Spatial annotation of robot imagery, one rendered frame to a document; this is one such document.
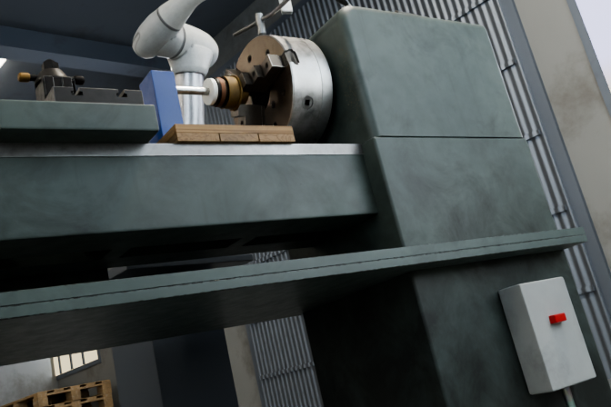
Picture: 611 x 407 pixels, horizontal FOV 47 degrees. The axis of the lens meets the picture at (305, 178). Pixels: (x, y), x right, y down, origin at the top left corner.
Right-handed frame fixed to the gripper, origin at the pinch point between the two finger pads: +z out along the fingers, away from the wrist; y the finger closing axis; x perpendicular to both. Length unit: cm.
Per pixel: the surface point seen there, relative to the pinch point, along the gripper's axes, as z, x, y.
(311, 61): 25.9, 0.9, 7.9
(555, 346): 104, 50, -5
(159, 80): 30.8, -37.9, 9.1
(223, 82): 27.9, -21.7, 3.1
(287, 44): 20.7, -4.5, 8.5
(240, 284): 89, -29, 27
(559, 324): 99, 54, -5
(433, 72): 26.2, 37.6, 1.2
